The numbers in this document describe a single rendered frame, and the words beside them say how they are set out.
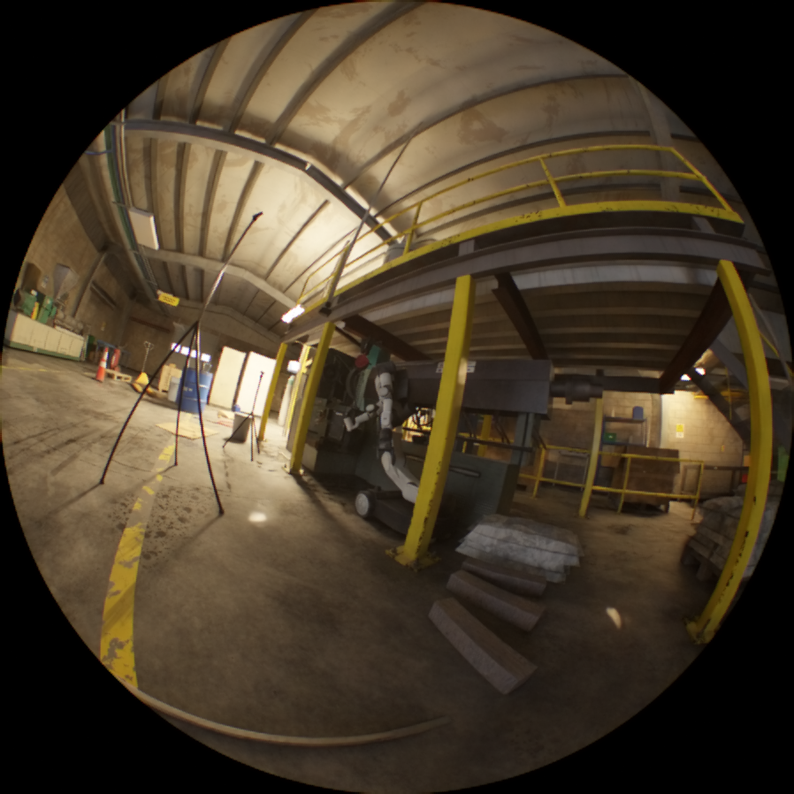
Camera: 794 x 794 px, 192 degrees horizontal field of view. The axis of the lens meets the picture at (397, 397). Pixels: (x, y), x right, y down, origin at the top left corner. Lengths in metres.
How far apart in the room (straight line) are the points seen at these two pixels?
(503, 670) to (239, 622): 0.75
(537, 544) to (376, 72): 5.96
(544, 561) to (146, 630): 1.71
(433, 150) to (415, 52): 2.10
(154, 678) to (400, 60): 5.69
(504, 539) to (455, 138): 5.36
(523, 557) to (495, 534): 0.24
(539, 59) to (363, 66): 2.62
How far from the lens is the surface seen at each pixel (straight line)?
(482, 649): 0.85
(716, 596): 1.52
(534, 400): 2.05
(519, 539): 1.50
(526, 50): 5.04
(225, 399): 8.36
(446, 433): 1.19
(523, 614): 1.08
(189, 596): 0.95
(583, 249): 1.52
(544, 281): 1.94
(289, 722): 0.72
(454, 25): 5.02
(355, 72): 5.21
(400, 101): 5.14
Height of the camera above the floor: 0.69
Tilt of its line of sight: 8 degrees up
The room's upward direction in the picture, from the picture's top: 12 degrees clockwise
